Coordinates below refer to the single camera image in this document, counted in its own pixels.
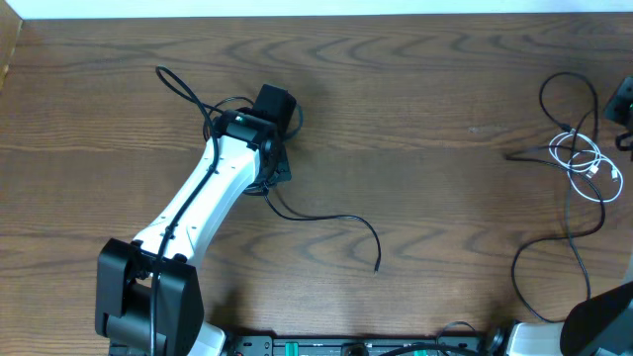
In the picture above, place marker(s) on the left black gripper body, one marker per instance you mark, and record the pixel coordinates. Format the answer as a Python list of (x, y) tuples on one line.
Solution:
[(282, 173)]

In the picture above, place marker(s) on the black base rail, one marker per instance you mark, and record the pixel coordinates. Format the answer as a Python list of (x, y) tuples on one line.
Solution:
[(456, 338)]

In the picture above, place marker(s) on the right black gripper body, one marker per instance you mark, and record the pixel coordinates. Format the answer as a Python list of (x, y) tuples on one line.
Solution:
[(620, 105)]

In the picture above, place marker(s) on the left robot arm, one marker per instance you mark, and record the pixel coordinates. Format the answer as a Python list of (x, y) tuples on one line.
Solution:
[(148, 296)]

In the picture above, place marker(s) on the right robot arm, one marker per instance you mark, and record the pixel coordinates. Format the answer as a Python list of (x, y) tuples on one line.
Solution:
[(601, 325)]

